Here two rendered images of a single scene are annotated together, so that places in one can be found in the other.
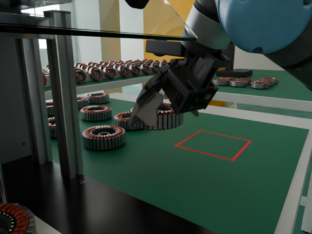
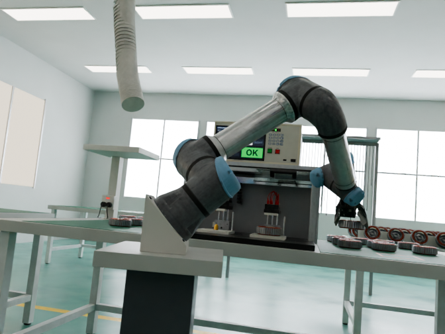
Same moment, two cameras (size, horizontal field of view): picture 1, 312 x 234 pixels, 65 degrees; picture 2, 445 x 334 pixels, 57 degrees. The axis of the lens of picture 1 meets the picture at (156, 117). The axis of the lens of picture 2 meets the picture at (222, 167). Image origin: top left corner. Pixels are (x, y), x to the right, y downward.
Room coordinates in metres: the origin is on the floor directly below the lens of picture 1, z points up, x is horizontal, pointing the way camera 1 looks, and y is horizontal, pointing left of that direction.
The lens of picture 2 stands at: (-0.73, -1.42, 0.87)
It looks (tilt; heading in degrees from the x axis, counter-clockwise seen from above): 6 degrees up; 67
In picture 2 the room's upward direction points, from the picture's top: 5 degrees clockwise
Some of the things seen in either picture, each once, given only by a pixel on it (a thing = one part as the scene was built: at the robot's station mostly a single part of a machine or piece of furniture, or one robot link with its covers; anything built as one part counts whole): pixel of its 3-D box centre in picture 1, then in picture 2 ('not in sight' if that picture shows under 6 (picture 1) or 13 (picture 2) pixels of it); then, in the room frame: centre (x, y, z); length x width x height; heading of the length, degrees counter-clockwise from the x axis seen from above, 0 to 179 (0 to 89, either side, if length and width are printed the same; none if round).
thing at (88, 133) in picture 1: (104, 136); (349, 243); (0.63, 0.14, 0.77); 0.11 x 0.11 x 0.04
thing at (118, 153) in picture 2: not in sight; (119, 185); (-0.30, 1.25, 0.98); 0.37 x 0.35 x 0.46; 145
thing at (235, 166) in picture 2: not in sight; (255, 171); (0.29, 0.52, 1.09); 0.68 x 0.44 x 0.05; 145
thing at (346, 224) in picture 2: (157, 115); (351, 224); (0.51, 0.00, 0.86); 0.11 x 0.11 x 0.04
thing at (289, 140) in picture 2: not in sight; (260, 149); (0.31, 0.51, 1.22); 0.44 x 0.39 x 0.20; 145
